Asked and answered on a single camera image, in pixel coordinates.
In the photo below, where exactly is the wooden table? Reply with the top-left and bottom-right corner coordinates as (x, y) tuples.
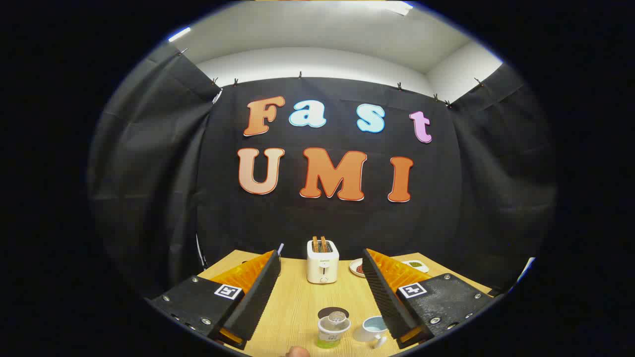
(197, 249), (494, 357)

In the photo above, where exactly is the black backdrop cloth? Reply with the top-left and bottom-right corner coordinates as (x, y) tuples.
(88, 42), (556, 298)

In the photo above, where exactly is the white cup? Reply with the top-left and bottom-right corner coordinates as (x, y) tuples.
(353, 316), (390, 349)

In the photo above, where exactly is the clear plastic juice bottle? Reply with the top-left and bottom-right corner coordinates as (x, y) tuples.
(317, 310), (351, 349)

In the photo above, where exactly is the white toaster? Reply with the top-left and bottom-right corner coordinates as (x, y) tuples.
(307, 239), (340, 284)

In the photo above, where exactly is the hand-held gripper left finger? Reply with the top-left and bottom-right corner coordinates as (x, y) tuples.
(146, 249), (282, 351)

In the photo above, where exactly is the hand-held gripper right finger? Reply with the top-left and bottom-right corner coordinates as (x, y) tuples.
(361, 248), (497, 350)

